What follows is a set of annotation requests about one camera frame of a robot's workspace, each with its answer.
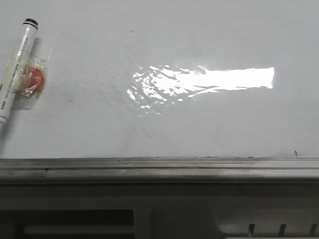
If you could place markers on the red round magnet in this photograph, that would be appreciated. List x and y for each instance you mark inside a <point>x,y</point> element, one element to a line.
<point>30,82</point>

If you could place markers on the grey aluminium whiteboard frame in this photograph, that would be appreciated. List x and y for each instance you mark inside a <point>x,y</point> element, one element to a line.
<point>158,170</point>

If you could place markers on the white whiteboard marker pen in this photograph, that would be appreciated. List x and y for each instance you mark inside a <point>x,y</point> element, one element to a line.
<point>10,84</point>

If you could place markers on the grey plastic equipment housing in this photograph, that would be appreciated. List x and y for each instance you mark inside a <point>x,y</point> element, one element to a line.
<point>160,211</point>

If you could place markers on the white whiteboard surface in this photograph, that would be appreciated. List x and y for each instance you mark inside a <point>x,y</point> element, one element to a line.
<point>167,78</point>

